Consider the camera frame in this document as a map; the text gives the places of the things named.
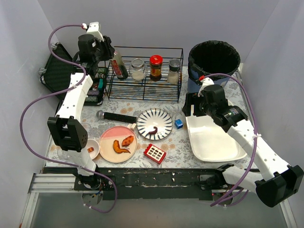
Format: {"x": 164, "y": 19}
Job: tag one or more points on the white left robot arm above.
{"x": 65, "y": 128}

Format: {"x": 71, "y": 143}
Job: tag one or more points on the red toy window block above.
{"x": 154, "y": 153}

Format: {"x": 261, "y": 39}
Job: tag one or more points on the dark sauce glass bottle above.
{"x": 118, "y": 66}

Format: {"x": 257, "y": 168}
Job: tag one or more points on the blue toy brick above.
{"x": 178, "y": 123}

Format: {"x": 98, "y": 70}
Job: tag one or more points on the small white bowl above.
{"x": 93, "y": 143}

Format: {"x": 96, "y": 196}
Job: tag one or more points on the small sausage piece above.
{"x": 91, "y": 149}

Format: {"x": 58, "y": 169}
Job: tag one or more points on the orange food slice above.
{"x": 118, "y": 149}

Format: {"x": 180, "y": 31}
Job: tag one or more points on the blue bin with black bag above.
{"x": 211, "y": 57}

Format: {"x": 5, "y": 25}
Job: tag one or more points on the white rectangular basin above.
{"x": 209, "y": 143}

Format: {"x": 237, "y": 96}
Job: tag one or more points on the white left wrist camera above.
{"x": 93, "y": 29}

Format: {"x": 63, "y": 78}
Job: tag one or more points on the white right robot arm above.
{"x": 262, "y": 170}

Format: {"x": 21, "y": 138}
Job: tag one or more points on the round glass jar with powder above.
{"x": 138, "y": 69}

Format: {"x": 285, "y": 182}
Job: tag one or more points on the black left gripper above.
{"x": 108, "y": 48}

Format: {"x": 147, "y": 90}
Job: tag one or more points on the teal card box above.
{"x": 100, "y": 85}

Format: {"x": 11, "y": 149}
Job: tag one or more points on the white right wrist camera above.
{"x": 205, "y": 82}

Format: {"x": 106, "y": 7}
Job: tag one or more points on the blue striped white plate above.
{"x": 154, "y": 117}

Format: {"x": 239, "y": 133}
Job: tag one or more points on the dark red chili pepper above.
{"x": 155, "y": 130}

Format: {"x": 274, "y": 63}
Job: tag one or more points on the black rhinestone microphone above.
{"x": 116, "y": 117}

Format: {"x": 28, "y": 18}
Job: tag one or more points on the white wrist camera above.
{"x": 205, "y": 82}
{"x": 93, "y": 29}

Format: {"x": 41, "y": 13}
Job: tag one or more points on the black poker chip case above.
{"x": 57, "y": 74}

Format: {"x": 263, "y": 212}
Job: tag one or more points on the glass salt grinder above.
{"x": 174, "y": 71}

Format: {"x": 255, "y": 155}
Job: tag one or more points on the red lid chili sauce jar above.
{"x": 155, "y": 67}

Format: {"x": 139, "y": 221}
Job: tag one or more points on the pink white plate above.
{"x": 106, "y": 144}

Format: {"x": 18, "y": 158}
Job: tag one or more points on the clear plastic cup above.
{"x": 87, "y": 127}

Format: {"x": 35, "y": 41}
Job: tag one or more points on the white toy brick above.
{"x": 132, "y": 125}

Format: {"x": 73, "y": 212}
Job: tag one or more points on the black wire rack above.
{"x": 139, "y": 84}

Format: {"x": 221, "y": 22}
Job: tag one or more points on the red orange food piece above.
{"x": 127, "y": 141}

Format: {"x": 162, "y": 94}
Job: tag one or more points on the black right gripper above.
{"x": 190, "y": 106}

